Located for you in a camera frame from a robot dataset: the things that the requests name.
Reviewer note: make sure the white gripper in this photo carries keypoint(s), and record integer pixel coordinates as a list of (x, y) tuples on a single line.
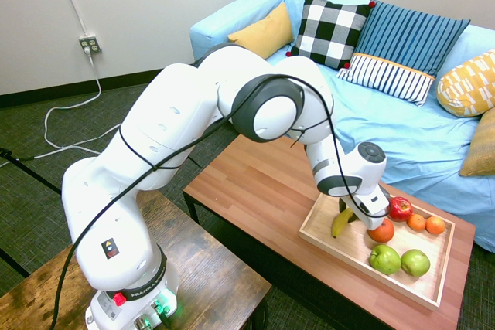
[(367, 208)]

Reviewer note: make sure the yellow banana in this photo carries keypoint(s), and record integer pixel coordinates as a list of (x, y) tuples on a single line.
[(339, 225)]

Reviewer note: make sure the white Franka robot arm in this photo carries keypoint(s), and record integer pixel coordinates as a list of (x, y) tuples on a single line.
[(116, 210)]

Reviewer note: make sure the wooden serving tray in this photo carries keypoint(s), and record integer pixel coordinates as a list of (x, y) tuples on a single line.
[(348, 252)]

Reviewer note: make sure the large orange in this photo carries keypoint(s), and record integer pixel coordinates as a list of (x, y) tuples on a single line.
[(383, 233)]

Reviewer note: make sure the red apple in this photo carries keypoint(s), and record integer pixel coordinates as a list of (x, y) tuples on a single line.
[(401, 210)]

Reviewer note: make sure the green apple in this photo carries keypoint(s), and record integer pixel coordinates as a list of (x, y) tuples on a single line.
[(415, 262), (384, 259)]

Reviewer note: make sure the small orange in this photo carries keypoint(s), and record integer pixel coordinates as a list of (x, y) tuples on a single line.
[(416, 222), (435, 225)]

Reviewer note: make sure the light blue sofa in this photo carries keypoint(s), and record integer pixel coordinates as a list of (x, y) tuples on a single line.
[(386, 125)]

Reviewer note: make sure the reddish wood coffee table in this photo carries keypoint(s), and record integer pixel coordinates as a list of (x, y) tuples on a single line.
[(251, 187)]

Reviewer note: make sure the white navy striped pillow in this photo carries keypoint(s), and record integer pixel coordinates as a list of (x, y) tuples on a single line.
[(386, 77)]

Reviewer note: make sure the rustic wooden robot stand table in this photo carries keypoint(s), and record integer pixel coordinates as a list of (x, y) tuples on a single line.
[(216, 268)]

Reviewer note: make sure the mustard striped pillow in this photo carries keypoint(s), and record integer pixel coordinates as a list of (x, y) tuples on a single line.
[(481, 148)]

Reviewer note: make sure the yellow white patterned bolster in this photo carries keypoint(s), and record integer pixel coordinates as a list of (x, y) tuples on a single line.
[(468, 86)]

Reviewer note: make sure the black white checked pillow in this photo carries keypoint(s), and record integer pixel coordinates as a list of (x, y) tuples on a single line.
[(328, 32)]

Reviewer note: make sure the blue striped pillow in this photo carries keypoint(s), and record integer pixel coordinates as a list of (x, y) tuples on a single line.
[(410, 32)]

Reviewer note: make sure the plain mustard yellow pillow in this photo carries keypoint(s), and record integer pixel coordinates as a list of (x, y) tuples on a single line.
[(263, 34)]

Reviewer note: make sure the black tripod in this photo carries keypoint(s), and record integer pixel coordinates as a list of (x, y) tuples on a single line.
[(31, 172)]

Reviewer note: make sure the wall power outlet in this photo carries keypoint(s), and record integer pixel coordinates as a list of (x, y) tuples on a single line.
[(91, 42)]

